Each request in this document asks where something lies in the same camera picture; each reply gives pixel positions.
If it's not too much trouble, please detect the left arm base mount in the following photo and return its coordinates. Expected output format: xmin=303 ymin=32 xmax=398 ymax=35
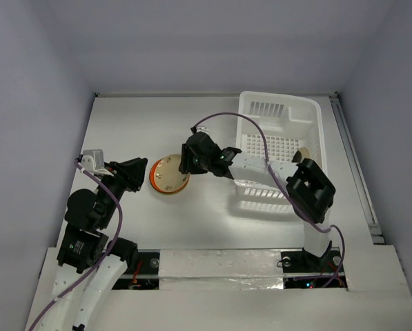
xmin=110 ymin=238 xmax=160 ymax=290

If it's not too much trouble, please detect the white plastic dish rack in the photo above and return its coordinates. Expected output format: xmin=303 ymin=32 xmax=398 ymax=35
xmin=235 ymin=91 xmax=327 ymax=200

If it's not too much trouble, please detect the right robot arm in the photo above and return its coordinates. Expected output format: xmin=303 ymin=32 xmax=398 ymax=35
xmin=179 ymin=132 xmax=335 ymax=270

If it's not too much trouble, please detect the orange plate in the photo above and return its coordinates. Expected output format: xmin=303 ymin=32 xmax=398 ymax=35
xmin=149 ymin=159 xmax=179 ymax=194

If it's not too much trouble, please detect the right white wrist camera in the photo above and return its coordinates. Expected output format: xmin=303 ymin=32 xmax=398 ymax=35
xmin=190 ymin=126 xmax=210 ymax=134

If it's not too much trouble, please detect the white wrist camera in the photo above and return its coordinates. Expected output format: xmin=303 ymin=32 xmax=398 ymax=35
xmin=190 ymin=126 xmax=210 ymax=134
xmin=80 ymin=149 xmax=105 ymax=173

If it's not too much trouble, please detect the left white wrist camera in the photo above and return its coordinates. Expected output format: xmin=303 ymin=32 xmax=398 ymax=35
xmin=80 ymin=149 xmax=105 ymax=173

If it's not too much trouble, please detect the silver foil-covered bar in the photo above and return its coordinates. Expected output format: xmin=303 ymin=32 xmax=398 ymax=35
xmin=158 ymin=249 xmax=284 ymax=291

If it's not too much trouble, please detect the cream floral plate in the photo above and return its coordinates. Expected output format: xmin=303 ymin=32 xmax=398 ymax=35
xmin=149 ymin=154 xmax=190 ymax=194

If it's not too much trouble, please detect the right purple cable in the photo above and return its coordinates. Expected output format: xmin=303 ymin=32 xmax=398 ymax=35
xmin=190 ymin=112 xmax=346 ymax=288

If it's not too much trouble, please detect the purple cable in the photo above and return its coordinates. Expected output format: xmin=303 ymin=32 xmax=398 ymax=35
xmin=28 ymin=158 xmax=124 ymax=331
xmin=190 ymin=112 xmax=346 ymax=288

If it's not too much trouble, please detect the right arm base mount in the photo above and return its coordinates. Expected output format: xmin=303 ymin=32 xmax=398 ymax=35
xmin=276 ymin=248 xmax=347 ymax=289

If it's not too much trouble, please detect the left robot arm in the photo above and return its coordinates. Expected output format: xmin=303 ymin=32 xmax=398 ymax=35
xmin=29 ymin=150 xmax=148 ymax=330

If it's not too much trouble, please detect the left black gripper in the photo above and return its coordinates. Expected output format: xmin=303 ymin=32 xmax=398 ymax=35
xmin=97 ymin=156 xmax=148 ymax=226

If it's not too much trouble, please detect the beige plate with black spot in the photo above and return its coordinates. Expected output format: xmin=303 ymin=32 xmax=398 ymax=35
xmin=292 ymin=147 xmax=311 ymax=163

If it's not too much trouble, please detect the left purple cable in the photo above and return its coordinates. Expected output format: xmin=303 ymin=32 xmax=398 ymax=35
xmin=28 ymin=158 xmax=124 ymax=331

